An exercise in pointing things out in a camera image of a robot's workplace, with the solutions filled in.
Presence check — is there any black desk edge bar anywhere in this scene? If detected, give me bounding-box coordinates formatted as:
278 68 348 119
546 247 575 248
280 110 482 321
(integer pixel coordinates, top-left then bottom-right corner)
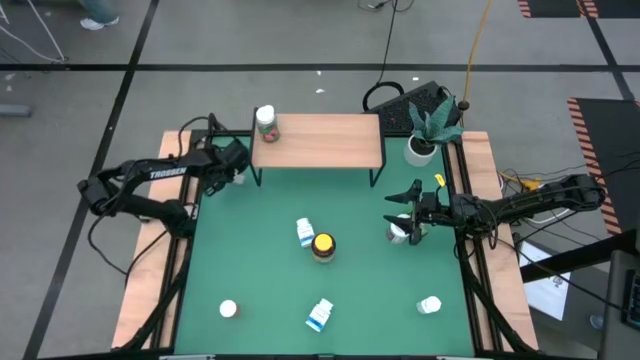
519 229 640 284

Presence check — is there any white paper sheet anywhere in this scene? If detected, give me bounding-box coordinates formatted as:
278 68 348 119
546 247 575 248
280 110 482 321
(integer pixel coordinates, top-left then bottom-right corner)
517 241 572 321

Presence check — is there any white bottle maroon label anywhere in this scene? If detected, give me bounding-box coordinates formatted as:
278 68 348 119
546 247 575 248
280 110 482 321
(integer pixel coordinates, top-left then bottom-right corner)
385 213 416 246

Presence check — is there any green snake plant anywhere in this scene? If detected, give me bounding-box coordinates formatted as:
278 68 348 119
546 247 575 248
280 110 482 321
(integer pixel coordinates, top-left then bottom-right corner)
408 95 465 146

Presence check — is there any yellow cable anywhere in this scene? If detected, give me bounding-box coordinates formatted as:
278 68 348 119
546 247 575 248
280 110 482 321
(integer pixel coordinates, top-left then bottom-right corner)
460 0 496 111

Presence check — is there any amber bottle yellow cap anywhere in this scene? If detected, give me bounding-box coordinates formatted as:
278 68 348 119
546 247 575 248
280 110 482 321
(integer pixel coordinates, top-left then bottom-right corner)
310 232 337 264

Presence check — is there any black keyboard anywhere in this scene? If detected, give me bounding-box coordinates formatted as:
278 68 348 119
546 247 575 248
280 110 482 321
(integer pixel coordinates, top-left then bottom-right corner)
372 80 464 137

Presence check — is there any orange pill bottle white cap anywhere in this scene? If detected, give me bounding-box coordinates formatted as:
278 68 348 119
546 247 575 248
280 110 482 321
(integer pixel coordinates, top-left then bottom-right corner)
218 298 241 320

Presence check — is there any grey flat floor object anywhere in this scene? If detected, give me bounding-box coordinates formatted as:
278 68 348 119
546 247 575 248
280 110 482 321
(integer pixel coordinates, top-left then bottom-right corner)
0 103 32 119

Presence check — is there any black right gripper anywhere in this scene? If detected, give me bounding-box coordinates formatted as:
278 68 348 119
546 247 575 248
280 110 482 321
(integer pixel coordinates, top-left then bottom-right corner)
383 179 457 246

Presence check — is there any yellow power plug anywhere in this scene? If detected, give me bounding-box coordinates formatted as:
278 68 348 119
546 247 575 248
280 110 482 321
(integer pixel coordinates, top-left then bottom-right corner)
499 169 544 194

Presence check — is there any white round plant pot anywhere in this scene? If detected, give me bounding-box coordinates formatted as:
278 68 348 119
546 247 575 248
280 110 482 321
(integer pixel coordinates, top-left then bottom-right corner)
403 134 439 169

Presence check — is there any black floor cable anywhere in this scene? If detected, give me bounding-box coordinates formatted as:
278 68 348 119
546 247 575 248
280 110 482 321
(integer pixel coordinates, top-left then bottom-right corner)
357 0 416 114

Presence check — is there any black mat striped edge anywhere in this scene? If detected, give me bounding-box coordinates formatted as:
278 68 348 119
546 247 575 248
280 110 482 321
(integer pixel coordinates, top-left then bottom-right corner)
567 97 640 236
518 0 640 20

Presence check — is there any person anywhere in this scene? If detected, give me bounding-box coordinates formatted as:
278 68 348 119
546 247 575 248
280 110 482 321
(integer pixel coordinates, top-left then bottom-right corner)
78 0 121 32

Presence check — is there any large white bottle blue label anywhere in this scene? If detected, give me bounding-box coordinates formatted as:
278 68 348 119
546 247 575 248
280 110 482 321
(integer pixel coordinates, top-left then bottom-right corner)
304 297 335 334

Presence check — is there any white thin floor cable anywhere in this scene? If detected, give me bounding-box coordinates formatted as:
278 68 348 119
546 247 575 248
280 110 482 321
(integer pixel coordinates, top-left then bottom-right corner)
0 0 69 64

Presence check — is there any green table mat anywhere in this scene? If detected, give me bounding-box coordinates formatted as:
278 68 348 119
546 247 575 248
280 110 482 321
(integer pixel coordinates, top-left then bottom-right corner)
173 134 475 357

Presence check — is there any wooden shelf black metal frame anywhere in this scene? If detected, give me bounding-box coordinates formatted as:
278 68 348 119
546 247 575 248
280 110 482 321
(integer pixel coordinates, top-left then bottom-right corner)
248 107 387 189

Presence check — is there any small white bottle blue label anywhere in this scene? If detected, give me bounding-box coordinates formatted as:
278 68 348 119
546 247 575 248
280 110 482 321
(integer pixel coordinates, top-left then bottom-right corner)
295 217 316 249

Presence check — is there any grey cabinet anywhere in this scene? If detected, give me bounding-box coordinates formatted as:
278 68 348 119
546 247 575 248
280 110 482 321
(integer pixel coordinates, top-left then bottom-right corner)
597 249 640 360

